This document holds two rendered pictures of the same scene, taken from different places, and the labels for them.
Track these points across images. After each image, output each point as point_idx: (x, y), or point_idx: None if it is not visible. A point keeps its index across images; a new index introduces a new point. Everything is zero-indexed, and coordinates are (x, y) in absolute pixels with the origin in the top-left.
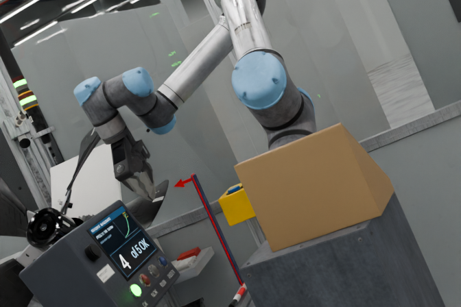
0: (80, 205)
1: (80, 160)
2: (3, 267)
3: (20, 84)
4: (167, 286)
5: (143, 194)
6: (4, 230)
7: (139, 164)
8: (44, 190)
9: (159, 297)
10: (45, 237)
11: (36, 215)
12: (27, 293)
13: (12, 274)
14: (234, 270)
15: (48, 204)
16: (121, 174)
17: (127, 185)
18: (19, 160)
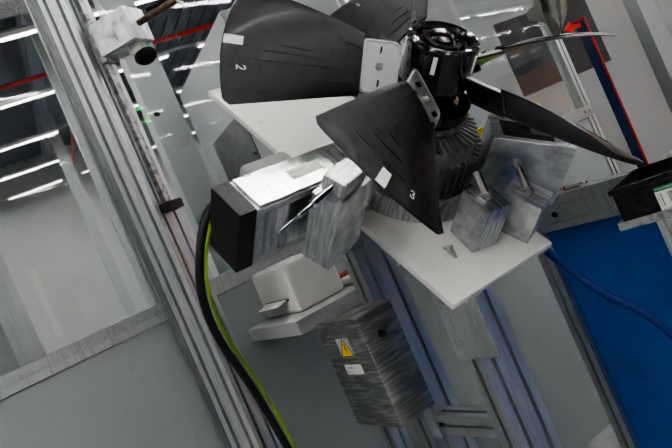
0: (310, 124)
1: (402, 1)
2: (397, 90)
3: None
4: None
5: (557, 19)
6: (289, 88)
7: None
8: (148, 153)
9: None
10: (461, 47)
11: (416, 27)
12: (431, 147)
13: (411, 105)
14: (639, 144)
15: (156, 177)
16: None
17: None
18: (108, 97)
